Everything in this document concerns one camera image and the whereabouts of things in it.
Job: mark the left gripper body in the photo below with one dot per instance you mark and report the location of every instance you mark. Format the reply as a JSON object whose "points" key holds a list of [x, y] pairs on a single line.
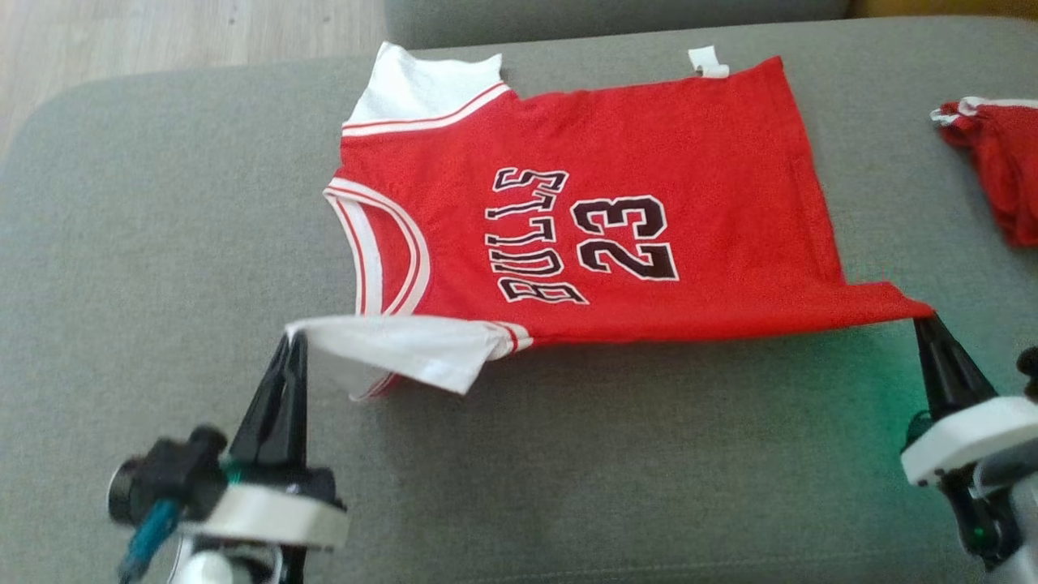
{"points": [[276, 515]]}

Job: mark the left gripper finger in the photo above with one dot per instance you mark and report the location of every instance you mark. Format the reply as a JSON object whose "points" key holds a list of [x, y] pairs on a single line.
{"points": [[293, 422], [259, 430]]}

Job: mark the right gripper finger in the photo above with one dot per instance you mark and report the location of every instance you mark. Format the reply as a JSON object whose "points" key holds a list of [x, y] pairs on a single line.
{"points": [[937, 389], [969, 385]]}

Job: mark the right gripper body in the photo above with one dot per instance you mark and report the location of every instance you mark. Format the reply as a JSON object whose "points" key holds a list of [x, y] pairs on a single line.
{"points": [[973, 434]]}

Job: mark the red Bulls 23 jersey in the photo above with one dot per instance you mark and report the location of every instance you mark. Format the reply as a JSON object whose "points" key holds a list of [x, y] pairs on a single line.
{"points": [[714, 186]]}

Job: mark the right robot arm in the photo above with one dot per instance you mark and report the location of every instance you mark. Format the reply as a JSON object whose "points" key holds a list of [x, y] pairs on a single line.
{"points": [[993, 511]]}

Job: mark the left wrist black cylinder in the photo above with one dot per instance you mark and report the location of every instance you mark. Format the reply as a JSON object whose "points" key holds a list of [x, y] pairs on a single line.
{"points": [[126, 491]]}

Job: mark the red shorts white trim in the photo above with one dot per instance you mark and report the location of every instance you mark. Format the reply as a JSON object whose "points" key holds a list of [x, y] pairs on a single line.
{"points": [[1005, 162]]}

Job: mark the grey fabric sofa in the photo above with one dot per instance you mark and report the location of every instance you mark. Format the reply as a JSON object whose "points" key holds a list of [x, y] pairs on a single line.
{"points": [[568, 454]]}

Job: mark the grey upholstered ottoman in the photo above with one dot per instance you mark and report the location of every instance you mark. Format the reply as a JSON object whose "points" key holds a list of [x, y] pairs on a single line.
{"points": [[608, 16]]}

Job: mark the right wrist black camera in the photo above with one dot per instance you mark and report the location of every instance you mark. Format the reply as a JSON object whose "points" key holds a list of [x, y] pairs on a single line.
{"points": [[1028, 373]]}

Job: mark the wrist black camera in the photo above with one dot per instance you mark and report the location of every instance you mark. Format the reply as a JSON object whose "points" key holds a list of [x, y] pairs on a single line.
{"points": [[1028, 373], [182, 478]]}

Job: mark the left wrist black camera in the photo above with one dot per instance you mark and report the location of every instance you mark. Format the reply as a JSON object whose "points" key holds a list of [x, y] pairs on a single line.
{"points": [[182, 478]]}

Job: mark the left camera blue connector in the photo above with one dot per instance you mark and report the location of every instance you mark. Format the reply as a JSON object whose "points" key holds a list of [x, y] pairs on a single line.
{"points": [[150, 531]]}

